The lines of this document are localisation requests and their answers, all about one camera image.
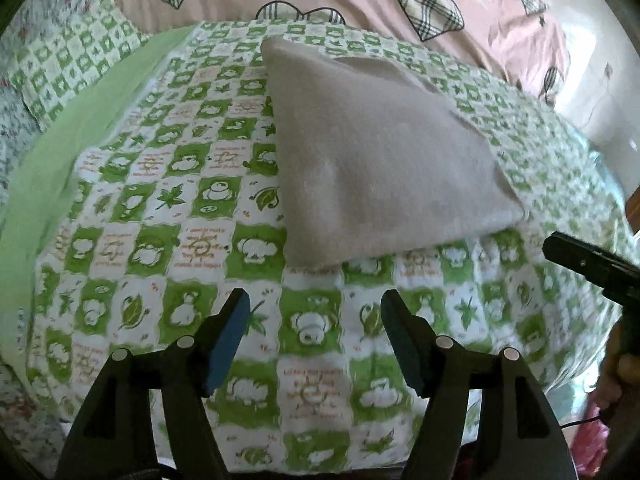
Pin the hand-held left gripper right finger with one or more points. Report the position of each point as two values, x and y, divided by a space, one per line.
405 345

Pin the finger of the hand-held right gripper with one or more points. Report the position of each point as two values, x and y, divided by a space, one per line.
585 260

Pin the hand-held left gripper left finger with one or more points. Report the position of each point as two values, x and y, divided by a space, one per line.
227 340

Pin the grey cloth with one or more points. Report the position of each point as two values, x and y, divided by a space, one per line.
375 160

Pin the person's right hand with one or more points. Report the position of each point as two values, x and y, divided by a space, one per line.
620 380

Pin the green checked blanket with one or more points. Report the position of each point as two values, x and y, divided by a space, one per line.
200 240

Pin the pink cloth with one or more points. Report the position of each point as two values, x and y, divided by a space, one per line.
592 442

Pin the light green cloth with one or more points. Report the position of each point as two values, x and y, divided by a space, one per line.
60 160

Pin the floral bedsheet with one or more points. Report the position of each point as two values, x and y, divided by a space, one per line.
45 15

